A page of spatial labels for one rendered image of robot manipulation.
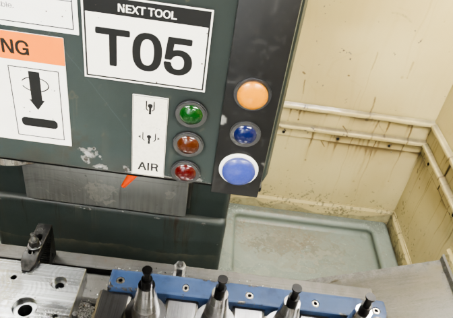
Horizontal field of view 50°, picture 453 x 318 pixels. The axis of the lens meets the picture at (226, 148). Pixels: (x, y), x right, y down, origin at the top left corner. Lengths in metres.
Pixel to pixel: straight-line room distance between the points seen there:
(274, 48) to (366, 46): 1.18
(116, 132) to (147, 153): 0.03
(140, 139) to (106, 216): 1.05
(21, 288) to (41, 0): 0.84
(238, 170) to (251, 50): 0.11
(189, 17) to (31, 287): 0.88
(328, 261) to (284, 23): 1.51
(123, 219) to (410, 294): 0.86
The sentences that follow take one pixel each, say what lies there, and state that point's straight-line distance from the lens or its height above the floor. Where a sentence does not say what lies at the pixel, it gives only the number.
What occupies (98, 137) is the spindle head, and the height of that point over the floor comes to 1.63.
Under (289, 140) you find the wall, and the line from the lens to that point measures 1.70.
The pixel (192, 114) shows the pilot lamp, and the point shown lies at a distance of 0.40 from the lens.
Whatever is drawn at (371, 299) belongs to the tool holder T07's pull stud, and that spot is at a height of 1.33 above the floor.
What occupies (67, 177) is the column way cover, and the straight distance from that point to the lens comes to 1.38.
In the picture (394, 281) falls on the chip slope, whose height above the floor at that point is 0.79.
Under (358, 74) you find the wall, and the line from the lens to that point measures 1.59.
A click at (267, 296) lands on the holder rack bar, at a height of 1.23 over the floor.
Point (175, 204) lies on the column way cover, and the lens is 1.37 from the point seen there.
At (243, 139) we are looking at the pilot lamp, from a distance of 0.41.
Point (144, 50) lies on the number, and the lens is 0.39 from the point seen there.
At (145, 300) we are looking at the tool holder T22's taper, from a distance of 0.76.
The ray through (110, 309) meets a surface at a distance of 0.82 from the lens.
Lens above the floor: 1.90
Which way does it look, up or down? 37 degrees down
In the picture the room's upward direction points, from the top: 9 degrees clockwise
